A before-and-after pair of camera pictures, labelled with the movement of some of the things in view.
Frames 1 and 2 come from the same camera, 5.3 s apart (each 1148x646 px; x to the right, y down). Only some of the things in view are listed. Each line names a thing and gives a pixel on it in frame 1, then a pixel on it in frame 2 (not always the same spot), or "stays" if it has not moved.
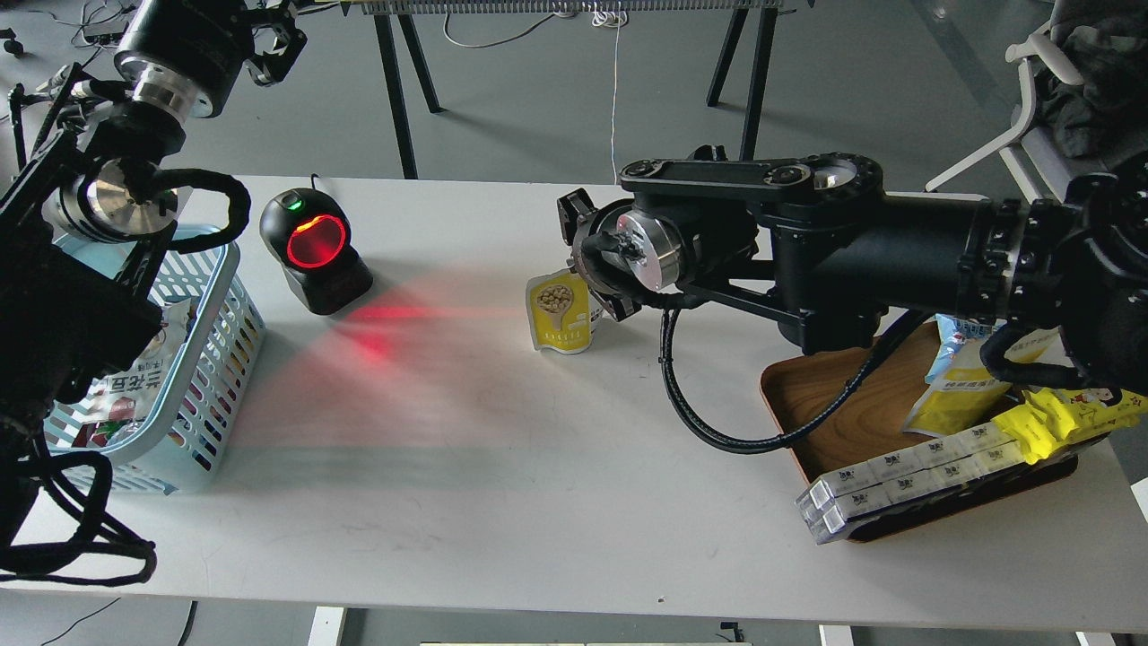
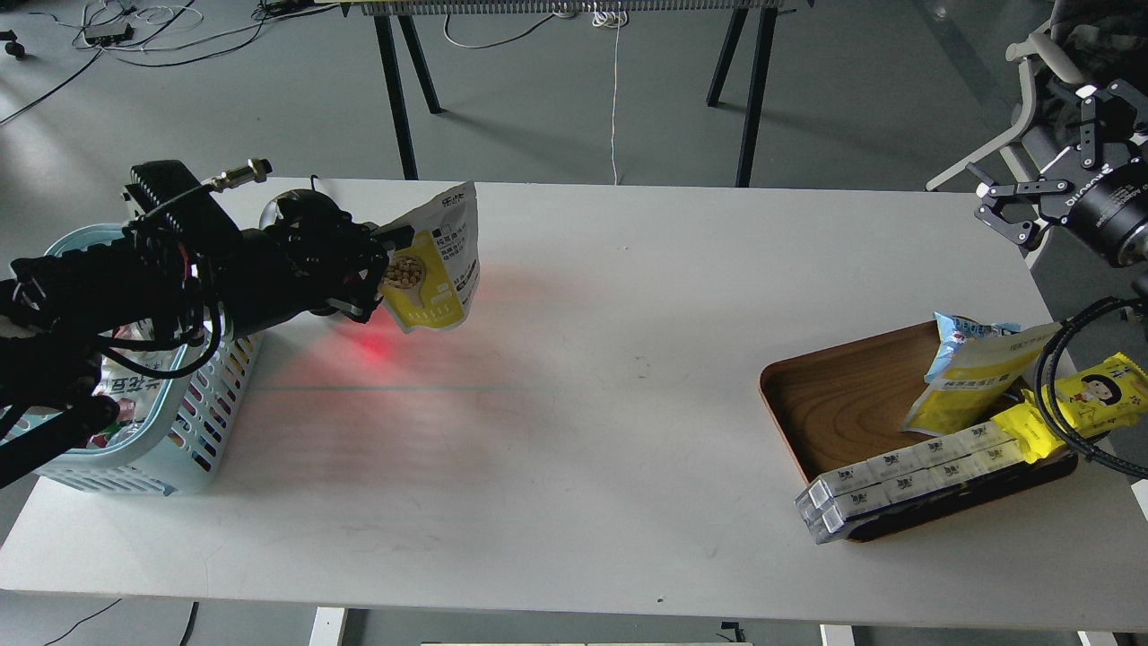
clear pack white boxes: (900, 477) stays
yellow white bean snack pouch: (562, 313) -> (431, 283)
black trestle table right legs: (768, 16) stays
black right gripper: (625, 248) -> (1107, 208)
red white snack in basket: (118, 403) stays
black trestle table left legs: (387, 47) stays
